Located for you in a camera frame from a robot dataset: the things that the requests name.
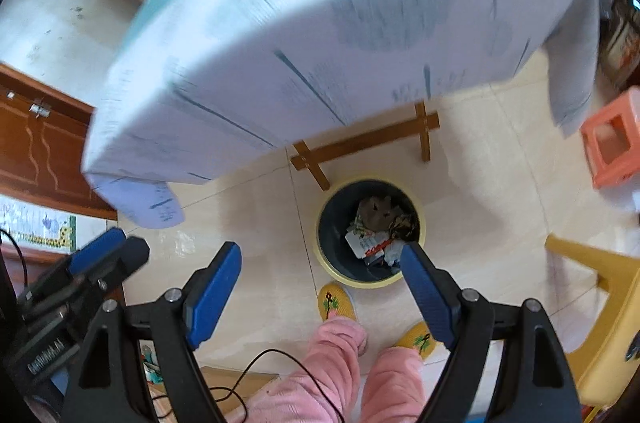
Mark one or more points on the person's pink trouser leg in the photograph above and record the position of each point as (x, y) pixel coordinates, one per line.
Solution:
(392, 383)
(325, 373)

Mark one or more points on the white printed tablecloth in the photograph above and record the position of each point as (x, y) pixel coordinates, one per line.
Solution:
(325, 28)

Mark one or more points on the person's left yellow slipper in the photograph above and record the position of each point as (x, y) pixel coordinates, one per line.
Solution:
(337, 300)

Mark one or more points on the brown wooden door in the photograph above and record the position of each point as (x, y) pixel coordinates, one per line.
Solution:
(45, 153)

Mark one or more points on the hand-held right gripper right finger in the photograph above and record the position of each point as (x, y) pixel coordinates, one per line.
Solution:
(427, 293)

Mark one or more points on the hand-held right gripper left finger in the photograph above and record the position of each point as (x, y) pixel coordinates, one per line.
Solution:
(212, 293)

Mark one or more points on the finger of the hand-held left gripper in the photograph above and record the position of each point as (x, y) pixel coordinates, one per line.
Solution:
(127, 258)
(97, 250)

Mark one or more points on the pink plastic stool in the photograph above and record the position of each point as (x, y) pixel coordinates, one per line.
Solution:
(612, 143)

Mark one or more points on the wall poster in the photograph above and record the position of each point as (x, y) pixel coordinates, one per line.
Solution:
(35, 220)

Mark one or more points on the wooden table frame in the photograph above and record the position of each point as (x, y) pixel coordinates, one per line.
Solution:
(365, 143)

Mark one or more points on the yellow-rimmed dark waste bin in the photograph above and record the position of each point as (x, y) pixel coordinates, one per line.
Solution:
(340, 263)

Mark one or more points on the person's left pink trouser leg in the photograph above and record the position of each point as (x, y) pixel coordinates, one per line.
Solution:
(325, 373)

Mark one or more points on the colourful toy box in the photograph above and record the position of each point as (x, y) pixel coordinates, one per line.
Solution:
(149, 363)

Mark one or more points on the person's right pink trouser leg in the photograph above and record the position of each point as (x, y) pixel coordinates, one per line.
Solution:
(392, 383)

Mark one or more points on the person's right yellow slipper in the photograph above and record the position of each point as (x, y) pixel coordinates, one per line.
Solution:
(417, 338)

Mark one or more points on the yellow plastic chair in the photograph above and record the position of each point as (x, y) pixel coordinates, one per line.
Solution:
(615, 303)

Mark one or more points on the pile of wrappers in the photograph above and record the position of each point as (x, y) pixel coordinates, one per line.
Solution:
(380, 233)

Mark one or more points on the person's yellow slipper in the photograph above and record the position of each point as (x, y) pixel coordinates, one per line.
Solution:
(417, 338)
(337, 300)

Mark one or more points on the metal door latch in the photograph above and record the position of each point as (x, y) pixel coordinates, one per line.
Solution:
(40, 109)

